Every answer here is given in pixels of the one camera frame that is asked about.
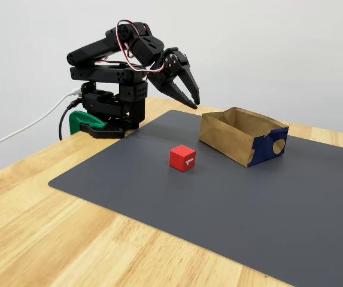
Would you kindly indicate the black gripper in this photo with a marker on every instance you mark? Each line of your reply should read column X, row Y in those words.
column 166, row 78

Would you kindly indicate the red cube with white print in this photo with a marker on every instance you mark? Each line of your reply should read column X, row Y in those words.
column 180, row 157

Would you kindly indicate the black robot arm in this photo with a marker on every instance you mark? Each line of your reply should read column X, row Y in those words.
column 99, row 51

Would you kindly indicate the brown and blue paper box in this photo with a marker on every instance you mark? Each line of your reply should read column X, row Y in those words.
column 225, row 137

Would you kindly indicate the green table clamp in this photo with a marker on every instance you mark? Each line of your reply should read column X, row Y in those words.
column 78, row 121

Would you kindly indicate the grey mat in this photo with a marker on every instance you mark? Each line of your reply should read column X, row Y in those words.
column 189, row 209

